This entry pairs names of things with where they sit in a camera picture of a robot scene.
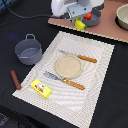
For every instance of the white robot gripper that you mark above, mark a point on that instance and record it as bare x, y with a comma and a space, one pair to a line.
71, 9

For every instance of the red toy tomato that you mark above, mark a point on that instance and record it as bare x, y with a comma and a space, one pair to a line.
88, 16

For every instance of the dark grey toy pot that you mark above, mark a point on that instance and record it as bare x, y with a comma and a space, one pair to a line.
29, 50

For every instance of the reddish brown toy sausage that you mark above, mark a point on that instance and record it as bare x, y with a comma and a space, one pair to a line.
16, 80

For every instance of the yellow toy banana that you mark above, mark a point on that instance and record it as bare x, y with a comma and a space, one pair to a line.
80, 25

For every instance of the grey toy frying pan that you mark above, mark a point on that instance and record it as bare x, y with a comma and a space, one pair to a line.
96, 14

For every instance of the black tablecloth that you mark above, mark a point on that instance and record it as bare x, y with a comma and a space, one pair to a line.
30, 16

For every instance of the pink toy stove board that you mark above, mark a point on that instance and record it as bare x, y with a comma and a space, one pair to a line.
108, 26

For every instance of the beige bowl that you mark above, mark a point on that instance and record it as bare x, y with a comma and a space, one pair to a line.
122, 15

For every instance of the round wooden plate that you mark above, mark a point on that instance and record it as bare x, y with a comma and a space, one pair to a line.
69, 66

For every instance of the yellow toy butter box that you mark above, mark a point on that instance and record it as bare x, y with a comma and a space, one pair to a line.
41, 88

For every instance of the beige woven placemat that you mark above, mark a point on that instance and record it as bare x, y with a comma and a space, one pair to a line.
68, 79

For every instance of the wooden handled toy knife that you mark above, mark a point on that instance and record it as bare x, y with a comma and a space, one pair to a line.
79, 56

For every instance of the wooden handled toy fork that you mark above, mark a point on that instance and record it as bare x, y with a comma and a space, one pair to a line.
54, 77

